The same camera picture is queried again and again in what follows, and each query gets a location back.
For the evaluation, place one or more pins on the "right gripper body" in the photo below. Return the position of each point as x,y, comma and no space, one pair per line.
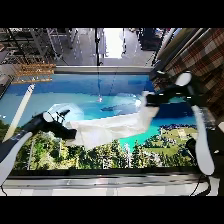
156,99

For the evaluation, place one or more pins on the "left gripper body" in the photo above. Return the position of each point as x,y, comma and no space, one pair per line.
66,132

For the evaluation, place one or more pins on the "white garment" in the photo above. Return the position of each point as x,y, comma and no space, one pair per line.
110,128

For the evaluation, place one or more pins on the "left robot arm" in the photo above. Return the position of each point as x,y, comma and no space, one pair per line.
10,154

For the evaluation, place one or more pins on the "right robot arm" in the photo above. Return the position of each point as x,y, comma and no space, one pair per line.
203,146

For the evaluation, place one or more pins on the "checked shirt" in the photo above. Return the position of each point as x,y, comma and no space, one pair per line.
206,60

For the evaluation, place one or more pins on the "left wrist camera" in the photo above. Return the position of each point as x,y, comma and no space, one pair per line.
62,115

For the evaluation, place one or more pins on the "silver frame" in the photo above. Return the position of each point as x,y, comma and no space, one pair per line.
100,186

